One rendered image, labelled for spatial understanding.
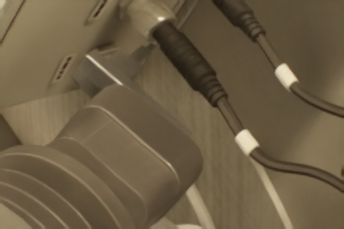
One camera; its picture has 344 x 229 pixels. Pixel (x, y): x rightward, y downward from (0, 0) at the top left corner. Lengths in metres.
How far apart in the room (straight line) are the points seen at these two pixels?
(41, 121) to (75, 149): 0.21
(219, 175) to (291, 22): 0.08
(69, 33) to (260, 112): 0.08
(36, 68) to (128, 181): 0.11
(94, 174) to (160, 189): 0.04
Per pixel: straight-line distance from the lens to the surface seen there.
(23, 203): 0.68
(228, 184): 0.87
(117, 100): 0.77
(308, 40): 0.83
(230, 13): 0.80
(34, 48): 0.83
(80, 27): 0.84
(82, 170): 0.72
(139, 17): 0.84
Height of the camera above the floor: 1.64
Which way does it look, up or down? 9 degrees down
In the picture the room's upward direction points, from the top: 3 degrees counter-clockwise
